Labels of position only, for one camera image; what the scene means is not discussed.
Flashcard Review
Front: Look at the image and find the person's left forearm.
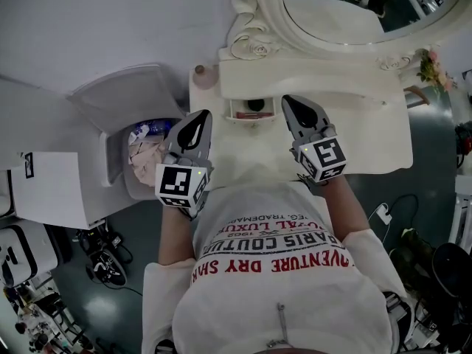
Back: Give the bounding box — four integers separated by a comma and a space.
158, 207, 197, 268

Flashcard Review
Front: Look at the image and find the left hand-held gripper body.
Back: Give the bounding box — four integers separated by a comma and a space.
154, 151, 215, 221

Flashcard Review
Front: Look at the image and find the white power strip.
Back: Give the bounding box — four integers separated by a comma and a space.
375, 202, 394, 226

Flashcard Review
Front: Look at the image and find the pink crumpled cloth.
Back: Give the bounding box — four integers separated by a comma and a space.
126, 137, 171, 187

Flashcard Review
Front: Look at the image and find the pink glass bottle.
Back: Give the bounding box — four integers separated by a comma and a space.
192, 63, 219, 90

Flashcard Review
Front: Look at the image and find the white ornate dressing table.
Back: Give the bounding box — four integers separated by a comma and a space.
188, 0, 471, 184

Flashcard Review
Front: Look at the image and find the person's right forearm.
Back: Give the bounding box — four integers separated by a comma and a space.
319, 176, 372, 243

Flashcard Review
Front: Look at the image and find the grey belt pack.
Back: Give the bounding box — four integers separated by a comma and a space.
382, 291, 414, 347

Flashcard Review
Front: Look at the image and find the black equipment with cables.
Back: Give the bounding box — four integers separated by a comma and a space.
74, 226, 134, 288

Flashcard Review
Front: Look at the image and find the white case black trim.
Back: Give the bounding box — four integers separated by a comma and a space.
0, 224, 59, 288

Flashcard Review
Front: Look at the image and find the blue plastic packet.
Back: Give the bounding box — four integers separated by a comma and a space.
133, 119, 173, 136

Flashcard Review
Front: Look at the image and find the metal neck chain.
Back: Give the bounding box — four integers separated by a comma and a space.
266, 302, 291, 348

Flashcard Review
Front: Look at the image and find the black round stool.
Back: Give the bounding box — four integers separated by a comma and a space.
431, 241, 472, 299

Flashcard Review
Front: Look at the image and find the person's white printed t-shirt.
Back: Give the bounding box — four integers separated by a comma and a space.
142, 180, 411, 354

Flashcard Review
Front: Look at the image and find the black picture frame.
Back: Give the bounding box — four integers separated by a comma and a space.
23, 152, 35, 180

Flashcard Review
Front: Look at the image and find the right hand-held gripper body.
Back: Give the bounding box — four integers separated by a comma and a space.
290, 123, 348, 183

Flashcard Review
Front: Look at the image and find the white cabinet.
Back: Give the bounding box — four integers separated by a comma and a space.
6, 150, 108, 231

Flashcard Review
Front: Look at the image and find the pink flower bouquet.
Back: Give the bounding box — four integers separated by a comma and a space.
416, 47, 459, 94

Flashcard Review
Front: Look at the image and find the oval white-framed mirror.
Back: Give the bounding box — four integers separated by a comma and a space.
228, 0, 470, 46

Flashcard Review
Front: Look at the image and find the brown wooden chair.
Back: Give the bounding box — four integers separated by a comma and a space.
403, 84, 426, 108

